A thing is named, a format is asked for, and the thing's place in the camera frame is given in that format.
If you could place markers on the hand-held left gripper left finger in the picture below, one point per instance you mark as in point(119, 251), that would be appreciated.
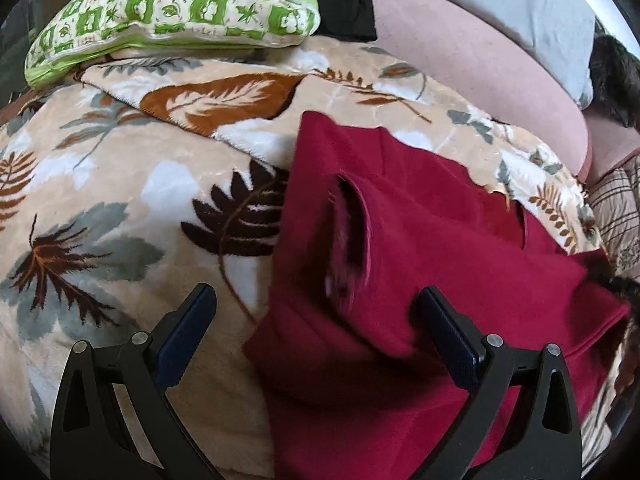
point(180, 345)

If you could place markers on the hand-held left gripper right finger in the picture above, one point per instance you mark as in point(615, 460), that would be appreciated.
point(452, 340)

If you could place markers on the red fleece garment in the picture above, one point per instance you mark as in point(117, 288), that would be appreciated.
point(425, 220)

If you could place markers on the leaf print blanket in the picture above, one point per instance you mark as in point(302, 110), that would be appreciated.
point(125, 185)

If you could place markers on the striped beige cushion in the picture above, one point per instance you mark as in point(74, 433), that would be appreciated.
point(620, 210)

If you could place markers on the dark pink cushion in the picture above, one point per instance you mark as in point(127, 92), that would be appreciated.
point(612, 145)

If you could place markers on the pink bolster cushion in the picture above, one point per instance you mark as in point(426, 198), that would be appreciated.
point(475, 70)

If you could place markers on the dark furry cloth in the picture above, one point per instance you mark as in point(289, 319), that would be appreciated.
point(615, 75)

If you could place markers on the grey pillow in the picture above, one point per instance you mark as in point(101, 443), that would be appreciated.
point(525, 10)

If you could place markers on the green patterned pillow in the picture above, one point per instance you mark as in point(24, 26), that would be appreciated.
point(175, 5)

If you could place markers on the black cloth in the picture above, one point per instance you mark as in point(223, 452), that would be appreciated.
point(350, 10)

